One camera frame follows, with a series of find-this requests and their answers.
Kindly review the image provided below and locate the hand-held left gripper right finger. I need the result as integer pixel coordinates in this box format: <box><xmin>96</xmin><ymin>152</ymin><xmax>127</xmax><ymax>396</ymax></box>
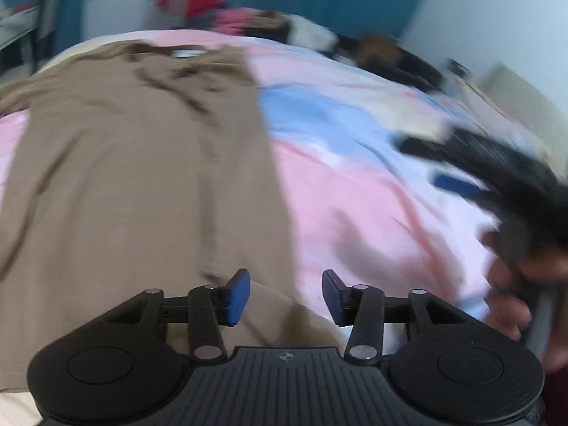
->
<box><xmin>322</xmin><ymin>268</ymin><xmax>486</xmax><ymax>363</ymax></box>

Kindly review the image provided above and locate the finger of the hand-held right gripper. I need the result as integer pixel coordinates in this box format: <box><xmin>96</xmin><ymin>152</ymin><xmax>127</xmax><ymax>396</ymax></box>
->
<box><xmin>432</xmin><ymin>172</ymin><xmax>495</xmax><ymax>208</ymax></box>
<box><xmin>396</xmin><ymin>130</ymin><xmax>464</xmax><ymax>161</ymax></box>

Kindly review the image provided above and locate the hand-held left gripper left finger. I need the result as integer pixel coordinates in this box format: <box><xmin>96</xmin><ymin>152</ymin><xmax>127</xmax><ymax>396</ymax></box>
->
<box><xmin>82</xmin><ymin>268</ymin><xmax>252</xmax><ymax>363</ymax></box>

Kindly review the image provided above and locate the tan printed t-shirt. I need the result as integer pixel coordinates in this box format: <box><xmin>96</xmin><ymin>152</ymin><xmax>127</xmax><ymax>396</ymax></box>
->
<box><xmin>0</xmin><ymin>40</ymin><xmax>344</xmax><ymax>391</ymax></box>

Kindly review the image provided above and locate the person's right hand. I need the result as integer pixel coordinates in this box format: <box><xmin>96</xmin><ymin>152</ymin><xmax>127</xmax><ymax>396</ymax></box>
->
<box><xmin>481</xmin><ymin>228</ymin><xmax>568</xmax><ymax>376</ymax></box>

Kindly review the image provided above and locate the black sofa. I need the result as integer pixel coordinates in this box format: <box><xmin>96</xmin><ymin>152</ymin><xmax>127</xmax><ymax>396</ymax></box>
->
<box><xmin>390</xmin><ymin>49</ymin><xmax>445</xmax><ymax>92</ymax></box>

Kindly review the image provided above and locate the pastel bed sheet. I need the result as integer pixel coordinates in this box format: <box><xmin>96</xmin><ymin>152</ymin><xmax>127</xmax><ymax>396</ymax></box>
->
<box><xmin>0</xmin><ymin>29</ymin><xmax>555</xmax><ymax>409</ymax></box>

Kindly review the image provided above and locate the beige quilted headboard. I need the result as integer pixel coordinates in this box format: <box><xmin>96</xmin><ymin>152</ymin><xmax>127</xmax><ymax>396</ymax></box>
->
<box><xmin>481</xmin><ymin>63</ymin><xmax>568</xmax><ymax>143</ymax></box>

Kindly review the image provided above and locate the brown paper bag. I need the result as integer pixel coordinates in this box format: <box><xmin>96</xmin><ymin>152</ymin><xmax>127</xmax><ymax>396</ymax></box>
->
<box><xmin>355</xmin><ymin>33</ymin><xmax>401</xmax><ymax>68</ymax></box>

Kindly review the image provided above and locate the white cloth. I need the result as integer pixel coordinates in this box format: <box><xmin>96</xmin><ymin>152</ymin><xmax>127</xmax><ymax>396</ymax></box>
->
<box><xmin>284</xmin><ymin>15</ymin><xmax>339</xmax><ymax>50</ymax></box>

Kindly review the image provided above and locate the crumpled tan cloth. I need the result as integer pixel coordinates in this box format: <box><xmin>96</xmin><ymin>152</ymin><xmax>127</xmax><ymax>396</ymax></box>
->
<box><xmin>248</xmin><ymin>11</ymin><xmax>290</xmax><ymax>39</ymax></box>

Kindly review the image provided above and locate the narrow blue curtain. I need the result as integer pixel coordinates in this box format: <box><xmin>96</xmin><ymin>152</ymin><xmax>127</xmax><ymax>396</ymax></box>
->
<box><xmin>0</xmin><ymin>0</ymin><xmax>89</xmax><ymax>56</ymax></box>

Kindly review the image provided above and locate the black and white chair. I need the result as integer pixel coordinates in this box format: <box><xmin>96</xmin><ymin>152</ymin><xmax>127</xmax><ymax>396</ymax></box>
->
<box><xmin>32</xmin><ymin>0</ymin><xmax>68</xmax><ymax>69</ymax></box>

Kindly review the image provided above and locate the white dressing table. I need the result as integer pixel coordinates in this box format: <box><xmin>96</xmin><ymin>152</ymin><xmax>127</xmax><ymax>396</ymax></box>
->
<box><xmin>0</xmin><ymin>6</ymin><xmax>40</xmax><ymax>51</ymax></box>

